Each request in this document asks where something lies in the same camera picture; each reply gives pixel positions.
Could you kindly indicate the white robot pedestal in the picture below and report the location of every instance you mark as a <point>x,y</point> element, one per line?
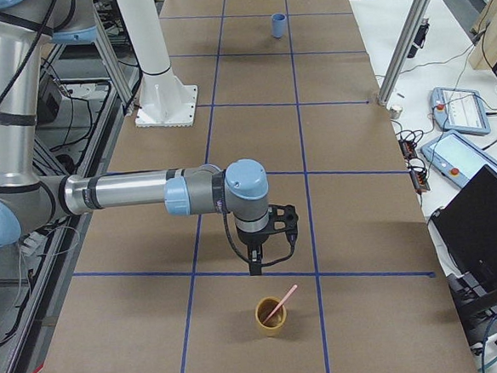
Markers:
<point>164,99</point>

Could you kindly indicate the teach pendant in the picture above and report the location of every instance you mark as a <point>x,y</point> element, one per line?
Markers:
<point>461,110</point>
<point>457,158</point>

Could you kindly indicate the blue plastic cup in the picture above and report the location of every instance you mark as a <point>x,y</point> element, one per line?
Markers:
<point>278,25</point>

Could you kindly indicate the wooden board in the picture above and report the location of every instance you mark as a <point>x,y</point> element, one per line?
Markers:
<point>484,55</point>

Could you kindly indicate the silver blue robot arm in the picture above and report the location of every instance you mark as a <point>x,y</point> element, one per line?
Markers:
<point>29,201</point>

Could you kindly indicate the black laptop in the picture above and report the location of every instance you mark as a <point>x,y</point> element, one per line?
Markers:
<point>468,227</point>

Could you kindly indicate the black monitor stand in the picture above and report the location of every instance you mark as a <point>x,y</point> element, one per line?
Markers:
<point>475,305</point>

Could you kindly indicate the lower teach pendant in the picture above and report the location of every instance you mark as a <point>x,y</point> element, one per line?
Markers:
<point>457,158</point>

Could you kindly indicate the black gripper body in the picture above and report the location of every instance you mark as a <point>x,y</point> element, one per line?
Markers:
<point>252,238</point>

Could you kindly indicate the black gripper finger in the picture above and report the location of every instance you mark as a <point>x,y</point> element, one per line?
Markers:
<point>255,268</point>

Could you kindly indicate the aluminium frame post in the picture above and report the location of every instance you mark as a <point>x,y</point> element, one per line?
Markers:
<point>114,70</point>
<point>400,54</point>

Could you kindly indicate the pink chopstick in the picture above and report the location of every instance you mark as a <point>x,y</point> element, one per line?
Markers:
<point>281,303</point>

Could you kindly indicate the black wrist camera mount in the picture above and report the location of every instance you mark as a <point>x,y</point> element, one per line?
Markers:
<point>283,218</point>

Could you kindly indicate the upper teach pendant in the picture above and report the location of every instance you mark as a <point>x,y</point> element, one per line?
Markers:
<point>461,110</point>

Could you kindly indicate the yellow cup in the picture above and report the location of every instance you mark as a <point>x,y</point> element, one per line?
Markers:
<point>275,325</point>

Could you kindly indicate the left aluminium frame post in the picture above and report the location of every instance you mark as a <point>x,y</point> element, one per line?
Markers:
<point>114,70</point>

